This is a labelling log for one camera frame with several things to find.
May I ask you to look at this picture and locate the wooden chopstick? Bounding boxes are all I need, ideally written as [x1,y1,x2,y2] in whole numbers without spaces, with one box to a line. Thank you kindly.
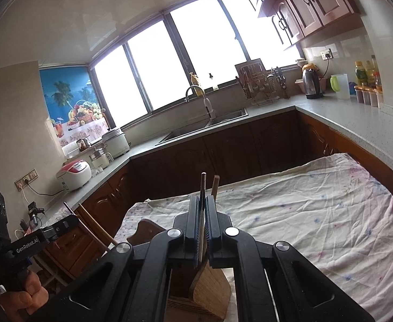
[211,174,220,200]

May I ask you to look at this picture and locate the lower wooden kitchen cabinets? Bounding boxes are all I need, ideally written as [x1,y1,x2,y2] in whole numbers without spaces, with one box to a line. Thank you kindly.
[31,106,393,286]

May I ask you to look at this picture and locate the steel kitchen sink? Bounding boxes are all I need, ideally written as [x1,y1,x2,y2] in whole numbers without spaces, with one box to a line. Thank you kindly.
[158,108,248,145]

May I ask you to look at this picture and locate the chrome kitchen faucet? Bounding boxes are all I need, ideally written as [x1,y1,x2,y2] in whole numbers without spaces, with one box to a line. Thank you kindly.
[185,84,217,122]

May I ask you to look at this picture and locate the left hand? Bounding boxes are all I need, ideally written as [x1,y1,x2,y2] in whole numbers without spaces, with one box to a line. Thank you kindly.
[0,271,48,321]

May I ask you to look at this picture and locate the wooden utensil holder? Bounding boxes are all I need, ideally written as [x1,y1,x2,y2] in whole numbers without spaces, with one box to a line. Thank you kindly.
[125,219,232,322]

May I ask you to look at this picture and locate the white tall rice cooker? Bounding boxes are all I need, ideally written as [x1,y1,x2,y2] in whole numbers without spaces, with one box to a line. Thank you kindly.
[102,128,130,159]

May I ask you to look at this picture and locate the small white blender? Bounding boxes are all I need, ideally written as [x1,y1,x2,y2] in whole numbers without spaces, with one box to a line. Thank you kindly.
[89,147,114,169]

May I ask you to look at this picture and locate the white red rice cooker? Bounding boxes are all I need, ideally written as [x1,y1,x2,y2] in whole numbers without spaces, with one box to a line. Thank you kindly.
[56,160,91,191]

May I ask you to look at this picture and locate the floral white tablecloth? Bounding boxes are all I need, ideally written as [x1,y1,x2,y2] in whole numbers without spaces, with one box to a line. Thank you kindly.
[114,152,393,322]

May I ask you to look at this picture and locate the dish drying rack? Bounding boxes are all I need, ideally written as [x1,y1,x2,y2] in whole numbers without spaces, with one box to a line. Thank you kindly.
[235,58,290,106]

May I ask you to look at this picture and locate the yellow soap bottle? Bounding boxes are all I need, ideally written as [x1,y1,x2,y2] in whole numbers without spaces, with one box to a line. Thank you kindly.
[189,72,199,87]

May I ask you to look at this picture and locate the fruit print window blind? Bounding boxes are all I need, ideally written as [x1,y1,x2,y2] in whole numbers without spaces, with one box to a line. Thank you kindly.
[40,66,108,151]

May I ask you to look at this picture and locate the steel electric kettle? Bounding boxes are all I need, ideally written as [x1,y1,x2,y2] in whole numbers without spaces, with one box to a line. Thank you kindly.
[302,64,323,100]

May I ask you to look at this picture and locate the white plastic jug green lid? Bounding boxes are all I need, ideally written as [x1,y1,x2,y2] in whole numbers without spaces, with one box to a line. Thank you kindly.
[330,74,350,100]

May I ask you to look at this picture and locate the yellow oil bottle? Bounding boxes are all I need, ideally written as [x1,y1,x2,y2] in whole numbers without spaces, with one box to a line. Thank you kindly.
[354,61,368,86]

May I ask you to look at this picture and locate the upper wooden wall cabinets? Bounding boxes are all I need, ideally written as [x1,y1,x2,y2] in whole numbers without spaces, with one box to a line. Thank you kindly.
[252,0,359,49]

